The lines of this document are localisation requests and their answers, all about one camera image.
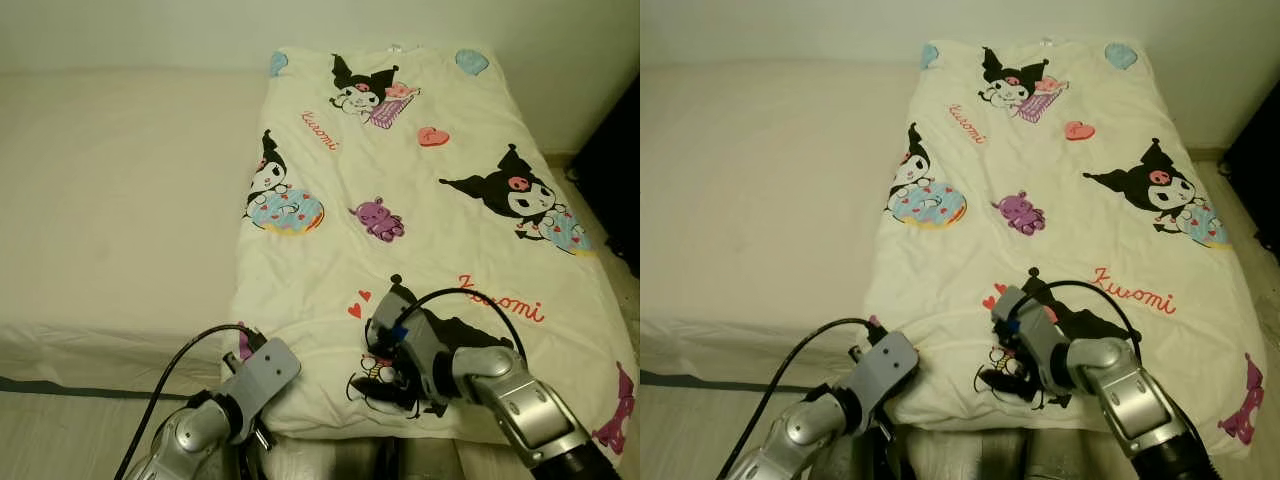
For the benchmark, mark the cream cartoon print blanket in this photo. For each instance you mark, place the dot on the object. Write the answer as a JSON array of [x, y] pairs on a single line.
[[1080, 230], [420, 240]]

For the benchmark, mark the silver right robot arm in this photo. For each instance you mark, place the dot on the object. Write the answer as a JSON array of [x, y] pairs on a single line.
[[520, 400], [1130, 400]]

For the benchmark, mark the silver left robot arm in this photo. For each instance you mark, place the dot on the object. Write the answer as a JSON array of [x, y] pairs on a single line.
[[190, 440], [810, 435]]

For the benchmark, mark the mattress with beige sheet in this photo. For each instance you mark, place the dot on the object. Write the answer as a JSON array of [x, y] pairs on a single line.
[[110, 200], [760, 200]]

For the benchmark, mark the black cabinet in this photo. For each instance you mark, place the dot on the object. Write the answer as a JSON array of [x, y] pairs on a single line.
[[1260, 140]]

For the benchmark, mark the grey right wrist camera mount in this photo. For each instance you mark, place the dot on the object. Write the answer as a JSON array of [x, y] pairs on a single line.
[[1035, 330], [415, 335]]

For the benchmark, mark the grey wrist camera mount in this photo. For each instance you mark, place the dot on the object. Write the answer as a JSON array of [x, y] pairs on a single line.
[[885, 365], [415, 335], [265, 375], [1035, 330]]

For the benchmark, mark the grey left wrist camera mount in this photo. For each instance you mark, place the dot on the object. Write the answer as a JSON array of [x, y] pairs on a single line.
[[265, 375], [885, 365]]

